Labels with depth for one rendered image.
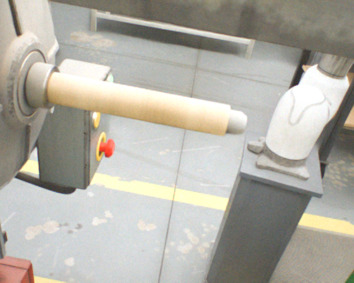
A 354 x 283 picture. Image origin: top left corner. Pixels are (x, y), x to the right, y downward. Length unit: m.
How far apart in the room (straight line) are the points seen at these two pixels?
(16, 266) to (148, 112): 0.73
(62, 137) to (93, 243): 1.20
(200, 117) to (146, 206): 1.67
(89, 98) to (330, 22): 0.25
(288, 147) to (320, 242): 1.01
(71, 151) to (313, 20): 0.57
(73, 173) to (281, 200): 0.79
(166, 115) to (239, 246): 1.17
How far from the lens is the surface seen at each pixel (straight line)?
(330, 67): 1.35
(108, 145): 0.75
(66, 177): 0.74
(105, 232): 1.88
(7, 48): 0.37
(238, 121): 0.37
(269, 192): 1.29
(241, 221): 1.39
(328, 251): 2.14
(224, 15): 0.17
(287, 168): 1.28
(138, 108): 0.36
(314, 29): 0.18
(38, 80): 0.38
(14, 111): 0.38
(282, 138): 1.23
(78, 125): 0.65
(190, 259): 1.82
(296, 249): 2.06
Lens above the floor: 1.44
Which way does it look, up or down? 35 degrees down
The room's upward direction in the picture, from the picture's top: 11 degrees clockwise
